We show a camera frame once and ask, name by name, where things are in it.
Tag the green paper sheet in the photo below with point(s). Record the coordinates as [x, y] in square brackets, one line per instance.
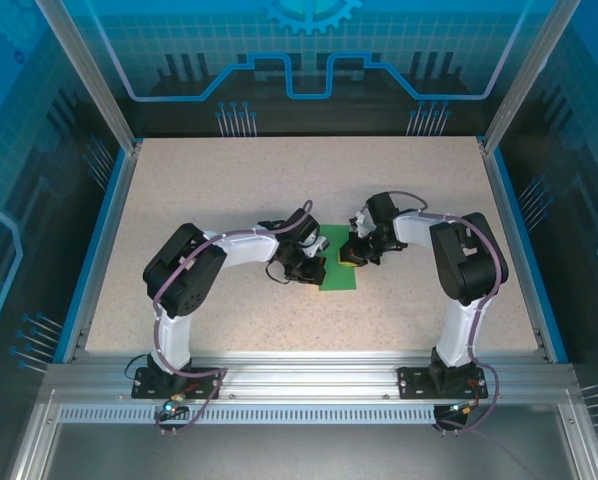
[341, 280]

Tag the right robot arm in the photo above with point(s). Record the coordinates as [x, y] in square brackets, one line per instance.
[471, 265]

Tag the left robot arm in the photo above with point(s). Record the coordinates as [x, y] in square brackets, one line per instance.
[189, 280]

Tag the aluminium mounting beam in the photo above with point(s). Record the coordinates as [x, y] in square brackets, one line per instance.
[309, 372]

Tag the blue printed gear panel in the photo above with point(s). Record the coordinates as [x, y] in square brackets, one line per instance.
[299, 50]

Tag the blue printed side panel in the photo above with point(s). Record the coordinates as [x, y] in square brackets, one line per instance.
[19, 175]
[579, 175]

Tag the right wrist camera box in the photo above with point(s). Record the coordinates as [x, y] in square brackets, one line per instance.
[361, 222]

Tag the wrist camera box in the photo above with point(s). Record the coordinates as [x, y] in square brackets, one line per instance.
[318, 245]
[361, 222]

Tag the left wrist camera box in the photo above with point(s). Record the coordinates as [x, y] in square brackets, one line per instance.
[318, 245]

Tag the blue trimmed aluminium side rail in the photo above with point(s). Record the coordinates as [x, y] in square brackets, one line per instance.
[104, 240]
[519, 240]

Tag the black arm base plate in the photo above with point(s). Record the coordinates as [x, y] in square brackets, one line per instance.
[144, 390]
[411, 385]

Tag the aluminium frame post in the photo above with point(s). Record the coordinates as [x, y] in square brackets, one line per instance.
[524, 75]
[94, 75]

